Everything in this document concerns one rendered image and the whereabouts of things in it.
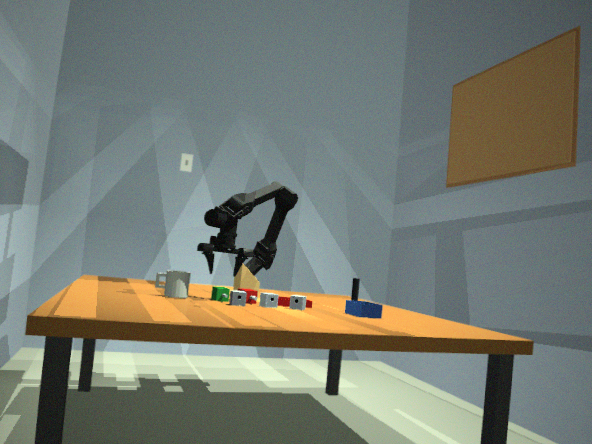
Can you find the blue rectangular box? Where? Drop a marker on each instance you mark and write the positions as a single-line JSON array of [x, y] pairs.
[[364, 309]]

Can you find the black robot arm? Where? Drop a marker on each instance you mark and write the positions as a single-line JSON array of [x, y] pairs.
[[242, 204]]

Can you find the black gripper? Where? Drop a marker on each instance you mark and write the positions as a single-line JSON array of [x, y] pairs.
[[226, 241]]

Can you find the black cylinder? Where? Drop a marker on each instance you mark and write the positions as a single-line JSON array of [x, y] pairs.
[[355, 289]]

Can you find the red tray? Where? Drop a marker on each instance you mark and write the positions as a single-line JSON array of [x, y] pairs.
[[285, 302]]

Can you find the red block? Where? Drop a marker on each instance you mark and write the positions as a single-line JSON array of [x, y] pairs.
[[251, 297]]

